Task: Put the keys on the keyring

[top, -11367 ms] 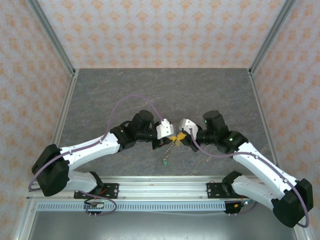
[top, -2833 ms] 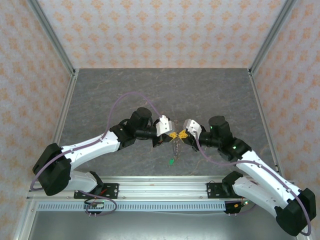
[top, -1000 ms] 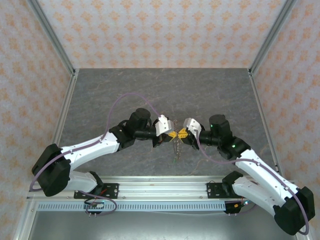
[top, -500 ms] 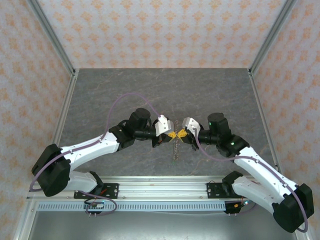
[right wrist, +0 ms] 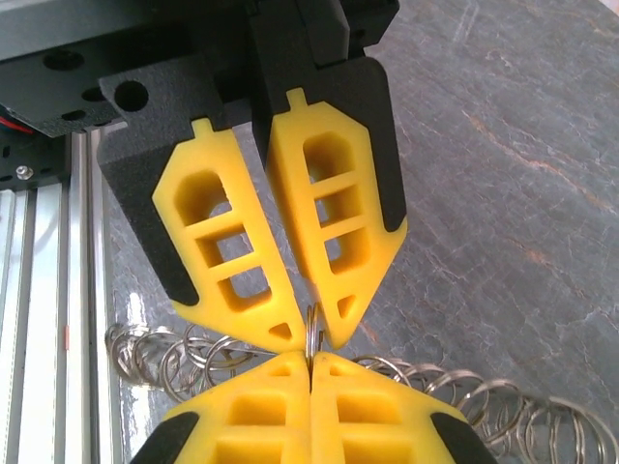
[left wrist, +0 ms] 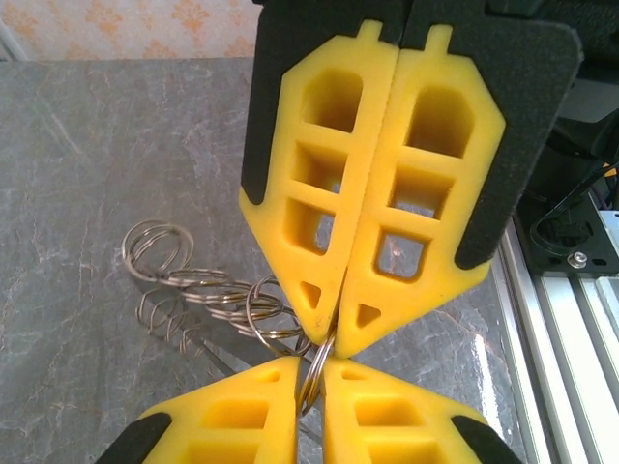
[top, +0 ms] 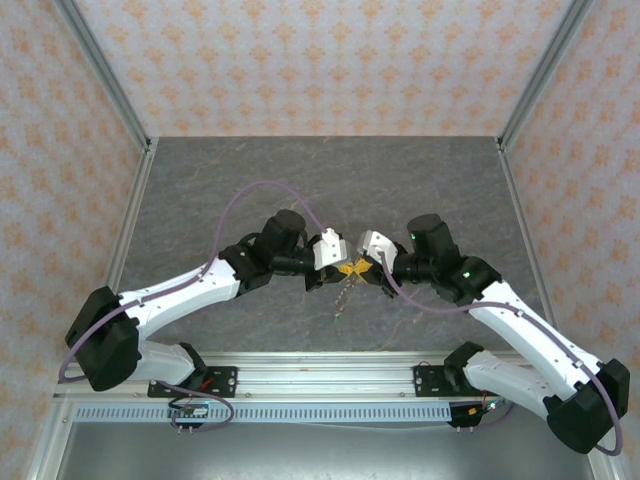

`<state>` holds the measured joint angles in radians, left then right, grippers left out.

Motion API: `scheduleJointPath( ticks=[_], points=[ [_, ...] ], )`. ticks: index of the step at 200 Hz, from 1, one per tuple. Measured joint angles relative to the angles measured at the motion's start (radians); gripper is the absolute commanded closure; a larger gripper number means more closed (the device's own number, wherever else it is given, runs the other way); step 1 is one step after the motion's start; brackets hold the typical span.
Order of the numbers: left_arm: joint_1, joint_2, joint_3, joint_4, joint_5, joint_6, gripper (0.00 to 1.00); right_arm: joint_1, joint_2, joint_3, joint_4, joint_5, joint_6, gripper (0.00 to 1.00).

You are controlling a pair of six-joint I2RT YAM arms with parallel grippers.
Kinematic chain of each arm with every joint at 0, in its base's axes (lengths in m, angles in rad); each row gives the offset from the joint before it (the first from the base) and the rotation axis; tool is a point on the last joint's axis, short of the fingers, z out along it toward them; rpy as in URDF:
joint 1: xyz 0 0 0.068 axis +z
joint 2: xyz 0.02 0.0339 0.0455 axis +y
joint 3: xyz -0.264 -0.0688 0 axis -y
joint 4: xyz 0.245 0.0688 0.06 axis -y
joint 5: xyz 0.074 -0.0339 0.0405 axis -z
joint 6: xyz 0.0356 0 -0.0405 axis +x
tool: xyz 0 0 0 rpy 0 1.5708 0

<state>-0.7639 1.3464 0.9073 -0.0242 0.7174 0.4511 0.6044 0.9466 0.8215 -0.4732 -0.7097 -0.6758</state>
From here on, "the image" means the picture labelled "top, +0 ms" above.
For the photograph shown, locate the small controller board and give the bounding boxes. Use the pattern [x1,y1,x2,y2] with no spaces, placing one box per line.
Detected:
[469,397,514,416]
[167,397,211,419]

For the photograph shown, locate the grey metal panel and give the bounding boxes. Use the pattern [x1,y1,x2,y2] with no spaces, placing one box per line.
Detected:
[54,422,599,480]

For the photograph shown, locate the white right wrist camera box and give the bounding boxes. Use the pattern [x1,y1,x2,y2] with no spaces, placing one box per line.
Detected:
[355,229,399,264]

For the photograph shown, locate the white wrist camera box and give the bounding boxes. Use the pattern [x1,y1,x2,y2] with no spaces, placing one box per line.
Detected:
[312,228,351,271]
[355,229,399,264]

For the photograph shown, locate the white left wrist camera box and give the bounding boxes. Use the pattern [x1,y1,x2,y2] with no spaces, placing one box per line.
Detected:
[312,228,351,271]

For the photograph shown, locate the aluminium table side rail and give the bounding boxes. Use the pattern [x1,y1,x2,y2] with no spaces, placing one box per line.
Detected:
[496,138,571,361]
[77,138,160,362]

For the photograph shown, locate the aluminium mounting rail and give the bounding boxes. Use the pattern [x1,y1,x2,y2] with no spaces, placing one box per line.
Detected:
[53,351,600,401]

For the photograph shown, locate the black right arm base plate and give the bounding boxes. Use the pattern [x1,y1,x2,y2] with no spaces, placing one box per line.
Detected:
[413,364,481,400]

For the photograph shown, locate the grey slotted cable duct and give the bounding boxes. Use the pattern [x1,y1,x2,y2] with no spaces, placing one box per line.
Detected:
[73,403,454,424]

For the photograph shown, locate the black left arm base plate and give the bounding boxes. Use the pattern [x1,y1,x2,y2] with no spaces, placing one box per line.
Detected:
[147,366,239,399]

